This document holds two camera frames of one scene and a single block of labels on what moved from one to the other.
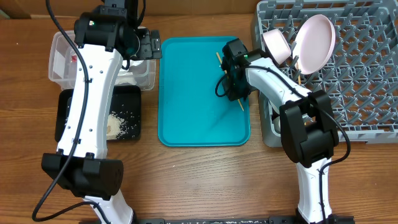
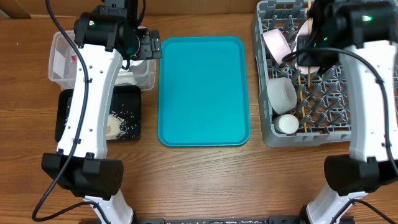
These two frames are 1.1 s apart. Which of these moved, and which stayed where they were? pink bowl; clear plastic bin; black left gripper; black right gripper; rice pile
Moved: black right gripper
Stayed: clear plastic bin; black left gripper; rice pile; pink bowl
